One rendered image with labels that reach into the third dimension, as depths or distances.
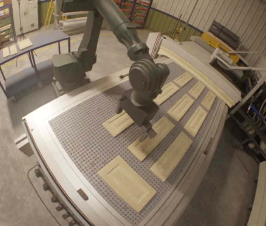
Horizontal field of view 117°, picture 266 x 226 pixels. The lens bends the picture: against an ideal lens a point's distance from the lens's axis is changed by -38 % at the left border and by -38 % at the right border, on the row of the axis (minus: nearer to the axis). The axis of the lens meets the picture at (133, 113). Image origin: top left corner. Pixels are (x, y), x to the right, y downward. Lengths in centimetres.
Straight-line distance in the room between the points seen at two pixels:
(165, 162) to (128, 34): 115
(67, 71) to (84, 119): 68
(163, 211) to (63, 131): 122
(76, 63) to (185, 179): 179
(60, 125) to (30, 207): 147
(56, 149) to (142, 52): 108
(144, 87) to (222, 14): 688
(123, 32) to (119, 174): 106
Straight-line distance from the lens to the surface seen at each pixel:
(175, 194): 137
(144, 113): 76
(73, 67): 170
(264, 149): 503
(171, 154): 142
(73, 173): 120
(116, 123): 137
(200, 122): 196
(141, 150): 130
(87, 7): 131
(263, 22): 737
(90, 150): 124
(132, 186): 119
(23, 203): 238
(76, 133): 133
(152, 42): 393
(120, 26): 77
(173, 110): 179
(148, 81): 58
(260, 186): 411
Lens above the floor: 204
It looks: 50 degrees down
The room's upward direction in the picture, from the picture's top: 23 degrees clockwise
